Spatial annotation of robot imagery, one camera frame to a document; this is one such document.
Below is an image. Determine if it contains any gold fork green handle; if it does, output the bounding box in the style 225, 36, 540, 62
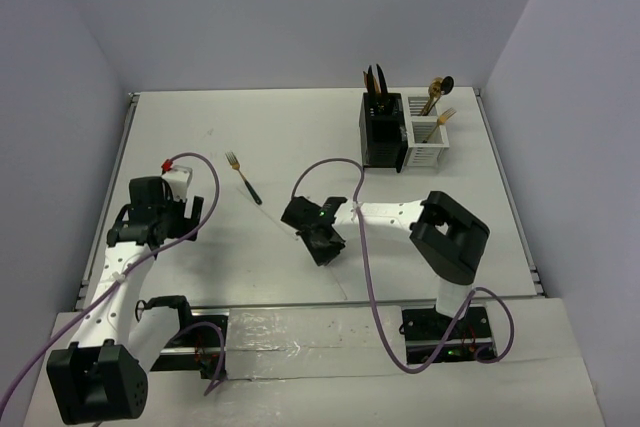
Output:
225, 151, 263, 205

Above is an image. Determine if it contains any black steak knife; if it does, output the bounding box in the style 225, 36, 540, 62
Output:
366, 66, 376, 96
376, 64, 388, 96

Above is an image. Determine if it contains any white fork green handle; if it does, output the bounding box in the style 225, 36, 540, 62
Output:
423, 108, 457, 143

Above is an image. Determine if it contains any black spoon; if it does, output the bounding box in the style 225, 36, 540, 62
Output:
422, 76, 455, 116

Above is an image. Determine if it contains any white chopstick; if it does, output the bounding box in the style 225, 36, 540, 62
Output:
324, 267, 349, 301
247, 197, 299, 242

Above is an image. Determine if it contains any gold spoon green handle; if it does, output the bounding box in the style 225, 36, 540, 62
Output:
421, 77, 443, 116

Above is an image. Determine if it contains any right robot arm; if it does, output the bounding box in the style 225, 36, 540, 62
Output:
281, 191, 490, 338

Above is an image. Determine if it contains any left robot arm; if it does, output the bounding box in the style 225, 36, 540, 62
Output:
46, 166, 204, 425

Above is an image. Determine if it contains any black utensil container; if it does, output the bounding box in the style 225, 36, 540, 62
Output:
359, 93, 408, 173

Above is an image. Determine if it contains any silver tape sheet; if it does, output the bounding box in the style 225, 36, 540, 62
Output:
225, 307, 401, 380

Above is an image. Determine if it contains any white utensil container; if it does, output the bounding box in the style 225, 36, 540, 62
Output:
401, 94, 450, 168

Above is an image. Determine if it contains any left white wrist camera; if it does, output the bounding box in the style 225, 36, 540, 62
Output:
161, 159, 193, 202

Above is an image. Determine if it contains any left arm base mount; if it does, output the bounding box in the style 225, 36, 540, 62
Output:
135, 295, 229, 381

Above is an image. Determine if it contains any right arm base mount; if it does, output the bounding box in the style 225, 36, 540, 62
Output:
399, 304, 499, 364

